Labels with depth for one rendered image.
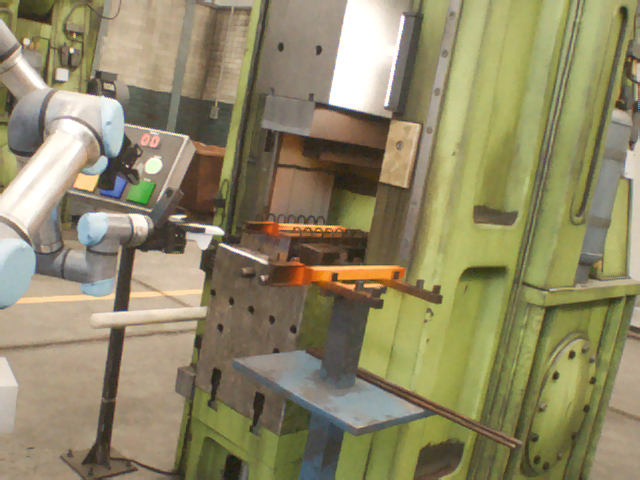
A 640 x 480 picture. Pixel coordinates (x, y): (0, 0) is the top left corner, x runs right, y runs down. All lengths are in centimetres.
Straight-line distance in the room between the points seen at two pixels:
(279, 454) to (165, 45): 978
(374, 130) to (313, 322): 62
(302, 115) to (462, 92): 44
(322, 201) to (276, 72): 55
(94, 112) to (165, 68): 1001
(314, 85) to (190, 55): 977
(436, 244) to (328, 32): 64
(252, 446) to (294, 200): 80
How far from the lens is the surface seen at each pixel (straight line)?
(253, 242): 210
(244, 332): 205
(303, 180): 236
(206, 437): 227
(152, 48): 1130
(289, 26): 210
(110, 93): 731
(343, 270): 155
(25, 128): 152
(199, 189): 846
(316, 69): 199
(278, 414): 199
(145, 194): 226
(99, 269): 170
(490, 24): 188
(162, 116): 1149
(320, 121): 199
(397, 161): 192
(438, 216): 187
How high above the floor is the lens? 129
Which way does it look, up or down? 8 degrees down
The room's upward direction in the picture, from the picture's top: 11 degrees clockwise
